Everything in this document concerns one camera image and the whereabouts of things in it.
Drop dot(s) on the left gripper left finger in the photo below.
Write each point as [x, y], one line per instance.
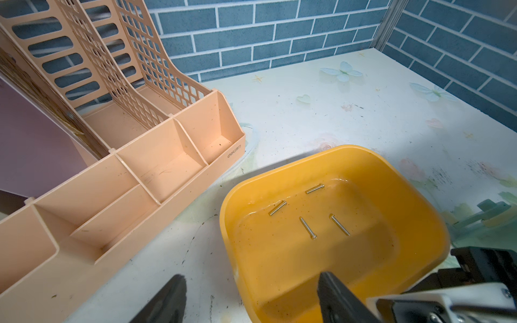
[168, 305]

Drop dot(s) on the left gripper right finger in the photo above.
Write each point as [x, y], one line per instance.
[338, 303]

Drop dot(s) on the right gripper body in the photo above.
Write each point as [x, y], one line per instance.
[481, 289]

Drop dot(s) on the long silver screw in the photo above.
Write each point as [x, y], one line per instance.
[277, 208]
[313, 189]
[308, 229]
[339, 225]

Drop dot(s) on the green eraser box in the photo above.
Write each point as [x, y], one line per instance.
[491, 214]

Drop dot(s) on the yellow plastic storage box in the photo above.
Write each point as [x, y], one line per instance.
[397, 236]

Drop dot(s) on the peach desk file organizer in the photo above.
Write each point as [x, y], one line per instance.
[159, 139]

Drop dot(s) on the purple folder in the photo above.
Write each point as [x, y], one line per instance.
[36, 154]

